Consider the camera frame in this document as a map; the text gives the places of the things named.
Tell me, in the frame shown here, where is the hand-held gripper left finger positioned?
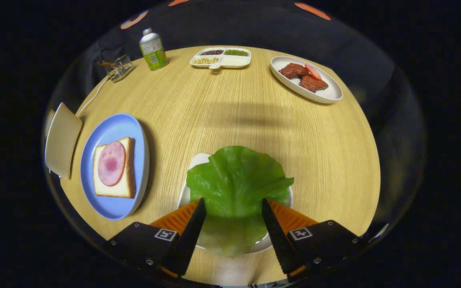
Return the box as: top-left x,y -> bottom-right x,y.
106,198 -> 207,278

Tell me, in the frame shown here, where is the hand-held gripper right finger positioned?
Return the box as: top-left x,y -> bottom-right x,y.
261,198 -> 365,280

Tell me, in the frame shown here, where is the green lettuce leaf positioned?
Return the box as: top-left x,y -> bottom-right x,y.
186,146 -> 294,258

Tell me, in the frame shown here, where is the small white plate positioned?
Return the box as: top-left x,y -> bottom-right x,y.
177,153 -> 294,255

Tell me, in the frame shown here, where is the blue plate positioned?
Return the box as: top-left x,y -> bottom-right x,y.
80,113 -> 150,221

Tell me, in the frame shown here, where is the plain bread slice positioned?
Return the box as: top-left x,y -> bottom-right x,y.
93,137 -> 136,199

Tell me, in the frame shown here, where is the pink ham slice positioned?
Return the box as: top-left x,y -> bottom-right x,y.
98,141 -> 126,187

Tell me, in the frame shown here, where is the white oval plate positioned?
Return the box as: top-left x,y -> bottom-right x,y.
270,56 -> 343,104

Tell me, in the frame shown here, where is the brown meat piece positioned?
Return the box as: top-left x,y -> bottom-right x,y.
299,74 -> 329,93
279,63 -> 309,79

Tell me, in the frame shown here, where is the white toaster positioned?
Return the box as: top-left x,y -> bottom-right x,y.
45,102 -> 83,179

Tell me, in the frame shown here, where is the pink sausage slice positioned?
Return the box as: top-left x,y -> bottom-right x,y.
305,64 -> 322,80

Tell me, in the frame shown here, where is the white divided dish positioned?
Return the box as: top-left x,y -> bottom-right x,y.
190,47 -> 252,70

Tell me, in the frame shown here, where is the green label metal bottle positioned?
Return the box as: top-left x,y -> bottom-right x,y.
139,28 -> 169,71

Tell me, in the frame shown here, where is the white power cable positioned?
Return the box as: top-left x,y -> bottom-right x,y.
76,77 -> 111,118

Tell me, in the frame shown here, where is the metal wire basket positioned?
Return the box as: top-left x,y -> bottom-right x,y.
106,55 -> 136,83

